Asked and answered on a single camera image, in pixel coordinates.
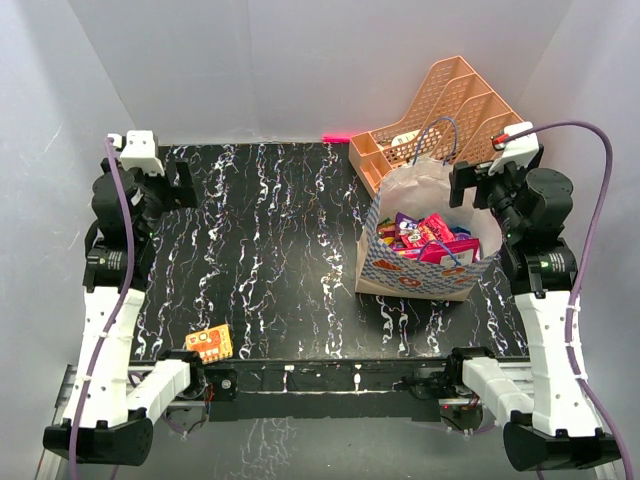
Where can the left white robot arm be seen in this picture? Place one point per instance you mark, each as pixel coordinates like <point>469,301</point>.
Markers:
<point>106,421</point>

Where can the purple Fox's berries candy bag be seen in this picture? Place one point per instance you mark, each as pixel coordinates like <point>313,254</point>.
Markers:
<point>405,226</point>

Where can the blue snack bag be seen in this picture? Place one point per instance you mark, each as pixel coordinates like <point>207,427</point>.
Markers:
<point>461,233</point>

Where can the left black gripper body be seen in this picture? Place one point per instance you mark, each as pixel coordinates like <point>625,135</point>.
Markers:
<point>159,190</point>

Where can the pink marker pen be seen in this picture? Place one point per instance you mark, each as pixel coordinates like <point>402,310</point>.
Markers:
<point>335,138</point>

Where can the magenta snack bag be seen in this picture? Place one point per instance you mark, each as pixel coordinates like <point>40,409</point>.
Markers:
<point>455,253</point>

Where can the blue checkered paper bag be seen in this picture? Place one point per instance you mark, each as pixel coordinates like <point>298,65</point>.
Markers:
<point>419,189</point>

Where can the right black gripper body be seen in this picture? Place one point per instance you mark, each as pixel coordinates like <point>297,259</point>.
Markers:
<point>503,187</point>

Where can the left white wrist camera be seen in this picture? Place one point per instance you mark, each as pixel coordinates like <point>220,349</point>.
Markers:
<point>138,149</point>

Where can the small red candy packet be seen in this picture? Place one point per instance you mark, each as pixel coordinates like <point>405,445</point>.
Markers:
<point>430,229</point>

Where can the small orange snack pack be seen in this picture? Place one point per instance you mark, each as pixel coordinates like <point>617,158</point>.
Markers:
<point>212,345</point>

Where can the black front mounting rail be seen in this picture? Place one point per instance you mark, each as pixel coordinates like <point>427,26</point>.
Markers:
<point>410,388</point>

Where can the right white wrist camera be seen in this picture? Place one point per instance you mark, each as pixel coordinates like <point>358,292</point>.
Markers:
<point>520,151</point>

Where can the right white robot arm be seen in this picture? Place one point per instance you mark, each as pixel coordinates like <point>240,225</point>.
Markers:
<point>554,427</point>

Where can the peach plastic desk organizer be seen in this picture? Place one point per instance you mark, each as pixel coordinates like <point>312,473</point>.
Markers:
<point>450,119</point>

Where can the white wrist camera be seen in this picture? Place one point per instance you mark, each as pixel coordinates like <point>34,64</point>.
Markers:
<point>138,149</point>
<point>520,151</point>

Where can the orange Fox's fruits candy bag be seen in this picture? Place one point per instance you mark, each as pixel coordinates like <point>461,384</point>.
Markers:
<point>385,231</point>

